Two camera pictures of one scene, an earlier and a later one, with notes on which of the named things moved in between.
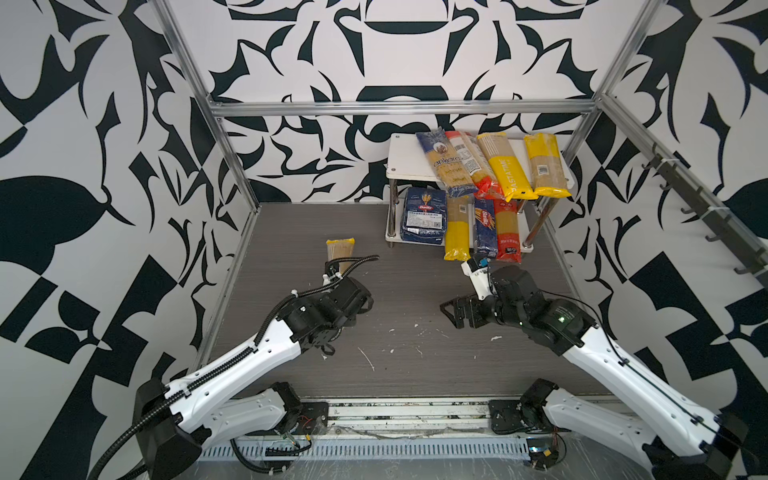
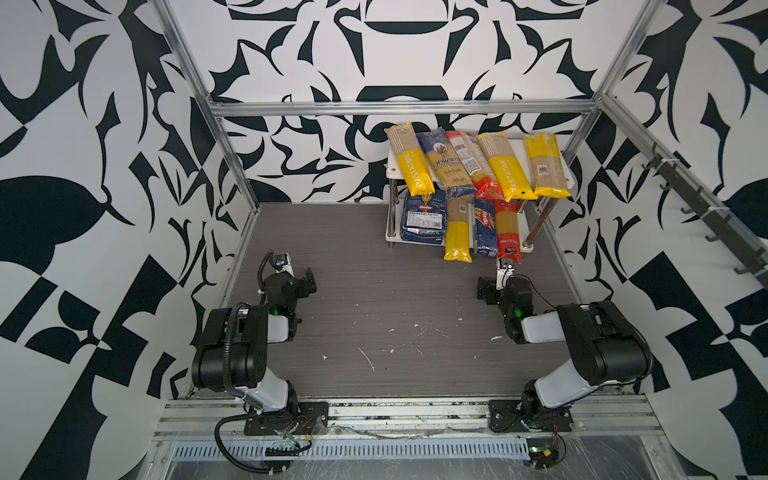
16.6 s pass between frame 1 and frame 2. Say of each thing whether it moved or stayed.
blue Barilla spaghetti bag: stayed
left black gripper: moved
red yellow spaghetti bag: stayed
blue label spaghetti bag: stayed
